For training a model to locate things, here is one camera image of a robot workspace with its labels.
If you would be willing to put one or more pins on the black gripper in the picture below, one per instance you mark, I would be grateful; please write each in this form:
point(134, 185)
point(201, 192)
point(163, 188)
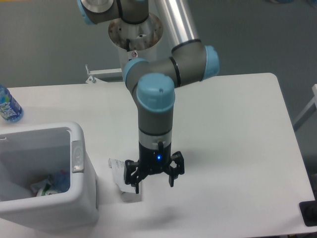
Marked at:
point(151, 162)

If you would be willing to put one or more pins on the clear crushed plastic bottle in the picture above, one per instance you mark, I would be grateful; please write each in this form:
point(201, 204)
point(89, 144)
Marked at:
point(61, 181)

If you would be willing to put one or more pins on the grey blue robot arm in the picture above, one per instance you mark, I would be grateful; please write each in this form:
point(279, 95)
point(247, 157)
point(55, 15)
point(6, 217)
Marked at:
point(152, 84)

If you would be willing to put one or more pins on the white paper carton trash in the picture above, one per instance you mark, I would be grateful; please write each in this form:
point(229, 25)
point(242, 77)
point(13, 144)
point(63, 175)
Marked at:
point(126, 191)

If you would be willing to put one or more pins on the white plastic trash can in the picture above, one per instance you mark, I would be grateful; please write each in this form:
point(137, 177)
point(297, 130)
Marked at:
point(29, 154)

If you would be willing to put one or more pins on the crumpled wrappers in bin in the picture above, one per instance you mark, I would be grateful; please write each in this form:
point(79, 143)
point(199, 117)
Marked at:
point(46, 187)

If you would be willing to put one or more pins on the blue labelled water bottle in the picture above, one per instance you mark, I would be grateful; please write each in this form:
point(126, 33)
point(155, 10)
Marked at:
point(10, 110)

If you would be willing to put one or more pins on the black device at table edge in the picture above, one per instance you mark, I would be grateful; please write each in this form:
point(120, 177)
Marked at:
point(309, 212)

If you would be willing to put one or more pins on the white metal base frame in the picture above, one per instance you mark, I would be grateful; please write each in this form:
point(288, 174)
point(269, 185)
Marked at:
point(105, 75)

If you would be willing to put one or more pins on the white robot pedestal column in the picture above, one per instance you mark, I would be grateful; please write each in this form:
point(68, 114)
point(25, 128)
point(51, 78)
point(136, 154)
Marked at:
point(136, 40)

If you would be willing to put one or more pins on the white frame at right edge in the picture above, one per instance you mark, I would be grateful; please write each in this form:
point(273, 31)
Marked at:
point(307, 111)

